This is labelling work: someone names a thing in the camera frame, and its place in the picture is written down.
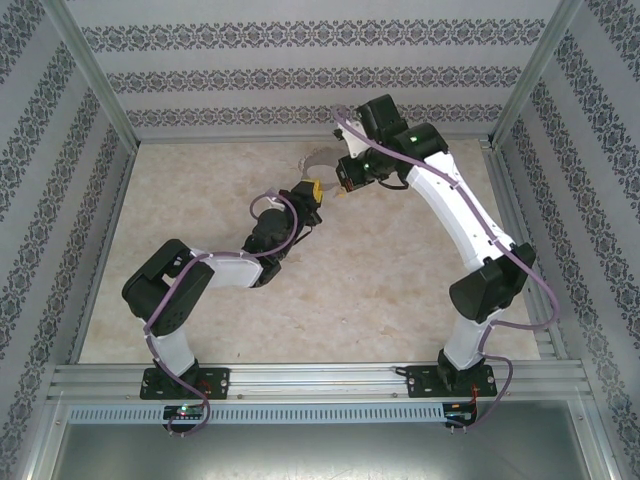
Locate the large metal keyring band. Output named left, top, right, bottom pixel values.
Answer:
left=297, top=149, right=351, bottom=194

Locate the grey metal base panel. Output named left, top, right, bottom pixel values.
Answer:
left=29, top=422, right=616, bottom=480

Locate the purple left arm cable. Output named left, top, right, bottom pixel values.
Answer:
left=142, top=192, right=301, bottom=434

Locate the aluminium frame rail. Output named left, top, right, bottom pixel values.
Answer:
left=482, top=142, right=569, bottom=361

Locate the wide aluminium base rail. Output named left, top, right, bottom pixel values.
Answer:
left=49, top=363, right=589, bottom=401

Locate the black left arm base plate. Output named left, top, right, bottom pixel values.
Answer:
left=141, top=367, right=232, bottom=401

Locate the aluminium frame post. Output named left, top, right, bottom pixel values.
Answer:
left=39, top=0, right=140, bottom=147
left=488, top=0, right=585, bottom=149

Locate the slotted grey cable duct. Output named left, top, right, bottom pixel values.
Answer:
left=67, top=403, right=446, bottom=425

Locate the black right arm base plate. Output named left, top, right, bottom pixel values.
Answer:
left=405, top=363, right=496, bottom=400

